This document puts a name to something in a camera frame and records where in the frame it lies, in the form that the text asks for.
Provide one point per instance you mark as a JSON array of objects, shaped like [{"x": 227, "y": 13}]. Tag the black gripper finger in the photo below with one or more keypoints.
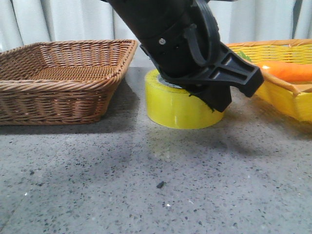
[{"x": 217, "y": 97}]

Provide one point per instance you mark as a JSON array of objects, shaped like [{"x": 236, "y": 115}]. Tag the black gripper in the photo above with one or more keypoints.
[{"x": 181, "y": 38}]

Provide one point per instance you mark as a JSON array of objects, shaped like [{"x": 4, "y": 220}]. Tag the yellow tape roll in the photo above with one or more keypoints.
[{"x": 174, "y": 107}]

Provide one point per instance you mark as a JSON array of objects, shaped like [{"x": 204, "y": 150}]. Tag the orange toy carrot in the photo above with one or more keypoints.
[{"x": 279, "y": 71}]

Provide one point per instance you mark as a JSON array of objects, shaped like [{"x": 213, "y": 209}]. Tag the yellow wicker basket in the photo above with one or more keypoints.
[{"x": 292, "y": 99}]

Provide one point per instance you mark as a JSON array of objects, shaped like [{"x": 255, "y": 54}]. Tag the small black debris piece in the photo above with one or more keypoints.
[{"x": 160, "y": 185}]

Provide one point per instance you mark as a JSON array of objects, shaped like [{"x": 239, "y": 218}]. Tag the brown wicker basket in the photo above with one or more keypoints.
[{"x": 61, "y": 82}]

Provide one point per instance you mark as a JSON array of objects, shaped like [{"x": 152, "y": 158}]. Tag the white curtain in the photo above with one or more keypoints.
[{"x": 24, "y": 22}]

